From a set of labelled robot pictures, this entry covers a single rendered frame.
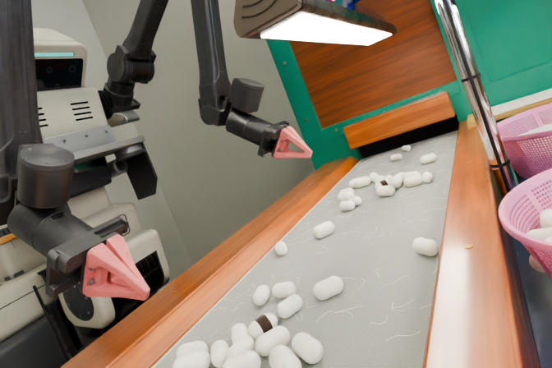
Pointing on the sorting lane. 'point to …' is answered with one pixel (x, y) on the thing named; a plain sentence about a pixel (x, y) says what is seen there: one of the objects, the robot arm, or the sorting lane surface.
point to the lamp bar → (291, 3)
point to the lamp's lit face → (324, 31)
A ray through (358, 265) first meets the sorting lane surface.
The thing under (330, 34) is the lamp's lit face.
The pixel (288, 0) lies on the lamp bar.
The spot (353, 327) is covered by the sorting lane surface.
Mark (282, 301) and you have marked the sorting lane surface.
